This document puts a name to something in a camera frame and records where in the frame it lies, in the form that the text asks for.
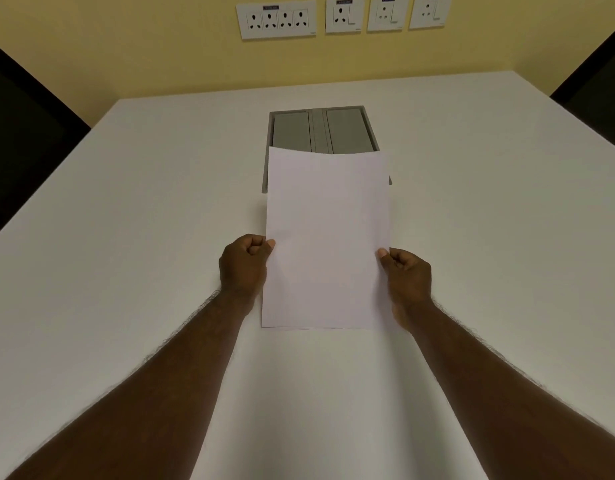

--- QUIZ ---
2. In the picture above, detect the person's right hand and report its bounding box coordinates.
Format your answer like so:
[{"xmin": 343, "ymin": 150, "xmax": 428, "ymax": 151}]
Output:
[{"xmin": 377, "ymin": 247, "xmax": 433, "ymax": 331}]

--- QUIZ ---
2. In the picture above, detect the person's left hand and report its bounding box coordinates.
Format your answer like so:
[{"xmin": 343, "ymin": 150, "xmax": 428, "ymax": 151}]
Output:
[{"xmin": 218, "ymin": 234, "xmax": 276, "ymax": 305}]

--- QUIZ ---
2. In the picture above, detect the white paper sheet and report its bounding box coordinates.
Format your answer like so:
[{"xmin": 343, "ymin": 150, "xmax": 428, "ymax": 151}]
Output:
[{"xmin": 261, "ymin": 146, "xmax": 392, "ymax": 330}]

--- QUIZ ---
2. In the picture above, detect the person's right forearm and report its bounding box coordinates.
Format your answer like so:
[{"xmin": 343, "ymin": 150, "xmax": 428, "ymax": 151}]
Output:
[{"xmin": 405, "ymin": 299, "xmax": 615, "ymax": 480}]

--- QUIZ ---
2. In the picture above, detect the person's left forearm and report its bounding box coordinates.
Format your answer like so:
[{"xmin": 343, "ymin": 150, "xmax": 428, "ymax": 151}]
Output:
[{"xmin": 5, "ymin": 290, "xmax": 255, "ymax": 480}]

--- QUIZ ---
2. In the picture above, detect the black chair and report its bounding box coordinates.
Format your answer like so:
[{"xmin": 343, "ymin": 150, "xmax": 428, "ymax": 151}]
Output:
[
  {"xmin": 550, "ymin": 20, "xmax": 615, "ymax": 155},
  {"xmin": 0, "ymin": 38, "xmax": 91, "ymax": 233}
]

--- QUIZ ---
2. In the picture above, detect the grey table cable box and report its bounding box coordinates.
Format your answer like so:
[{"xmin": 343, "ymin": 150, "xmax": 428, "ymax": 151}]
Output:
[{"xmin": 262, "ymin": 106, "xmax": 393, "ymax": 194}]

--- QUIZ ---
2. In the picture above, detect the wide white four-socket wall panel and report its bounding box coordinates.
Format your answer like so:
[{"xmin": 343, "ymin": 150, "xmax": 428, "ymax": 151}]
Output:
[{"xmin": 236, "ymin": 0, "xmax": 317, "ymax": 41}]

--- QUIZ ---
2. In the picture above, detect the white single-socket wall plate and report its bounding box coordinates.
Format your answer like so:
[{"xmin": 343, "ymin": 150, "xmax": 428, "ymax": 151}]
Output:
[
  {"xmin": 325, "ymin": 0, "xmax": 364, "ymax": 34},
  {"xmin": 409, "ymin": 0, "xmax": 452, "ymax": 30},
  {"xmin": 367, "ymin": 0, "xmax": 408, "ymax": 32}
]

